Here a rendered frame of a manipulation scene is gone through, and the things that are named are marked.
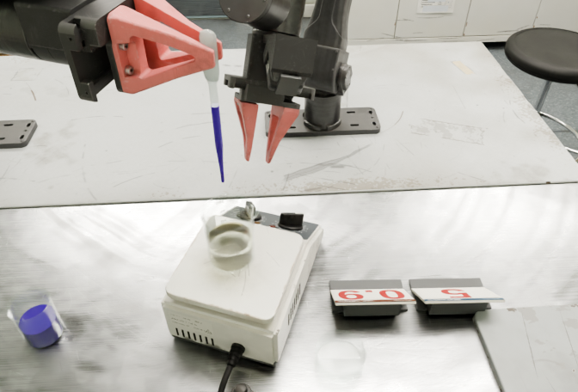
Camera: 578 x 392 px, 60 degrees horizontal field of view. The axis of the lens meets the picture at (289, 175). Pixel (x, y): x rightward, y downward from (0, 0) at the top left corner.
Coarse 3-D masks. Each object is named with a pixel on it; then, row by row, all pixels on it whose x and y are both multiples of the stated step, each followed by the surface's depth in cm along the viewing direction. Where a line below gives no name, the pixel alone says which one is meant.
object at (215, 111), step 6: (216, 108) 42; (216, 114) 43; (216, 120) 43; (216, 126) 43; (216, 132) 44; (216, 138) 44; (222, 138) 45; (216, 144) 45; (222, 144) 45; (216, 150) 45; (222, 150) 45; (222, 156) 46; (222, 162) 46; (222, 168) 47; (222, 174) 47; (222, 180) 48
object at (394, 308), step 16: (336, 288) 62; (352, 288) 62; (368, 288) 62; (384, 288) 62; (400, 288) 62; (336, 304) 56; (352, 304) 56; (368, 304) 56; (384, 304) 57; (400, 304) 57
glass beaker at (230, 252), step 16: (224, 192) 52; (240, 192) 51; (208, 208) 51; (224, 208) 53; (240, 208) 53; (256, 208) 50; (208, 224) 52; (208, 240) 50; (224, 240) 49; (240, 240) 50; (208, 256) 53; (224, 256) 51; (240, 256) 51; (224, 272) 52
